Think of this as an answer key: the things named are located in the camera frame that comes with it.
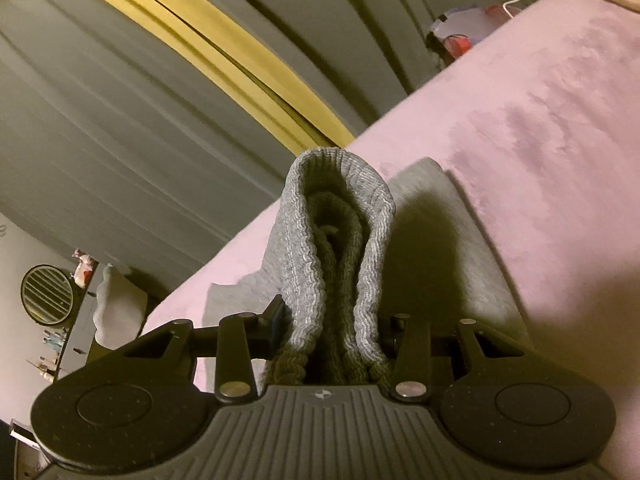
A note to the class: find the red object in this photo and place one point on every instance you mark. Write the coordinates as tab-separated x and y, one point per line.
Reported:
457	45

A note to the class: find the round slatted mirror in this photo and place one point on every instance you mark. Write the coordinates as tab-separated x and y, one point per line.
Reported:
47	294

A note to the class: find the small pink figurine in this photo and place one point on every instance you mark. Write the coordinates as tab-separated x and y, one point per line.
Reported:
84	267

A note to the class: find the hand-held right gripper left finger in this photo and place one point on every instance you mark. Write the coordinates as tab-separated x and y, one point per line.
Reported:
274	326

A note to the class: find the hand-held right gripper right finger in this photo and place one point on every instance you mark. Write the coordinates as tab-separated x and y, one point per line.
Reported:
401	332

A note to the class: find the grey dresser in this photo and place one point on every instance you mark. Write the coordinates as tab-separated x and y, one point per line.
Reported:
80	330

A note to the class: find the white cloth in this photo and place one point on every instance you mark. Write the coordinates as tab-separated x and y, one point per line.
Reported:
119	310

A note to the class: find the pink fleece blanket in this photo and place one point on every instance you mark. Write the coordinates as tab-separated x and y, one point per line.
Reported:
540	125

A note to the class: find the grey curtain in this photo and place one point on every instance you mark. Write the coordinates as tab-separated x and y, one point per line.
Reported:
125	125

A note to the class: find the grey ribbed pants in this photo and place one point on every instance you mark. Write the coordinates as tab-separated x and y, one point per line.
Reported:
345	210

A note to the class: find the yellow curtain band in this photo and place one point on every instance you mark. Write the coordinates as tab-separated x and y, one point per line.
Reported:
235	60

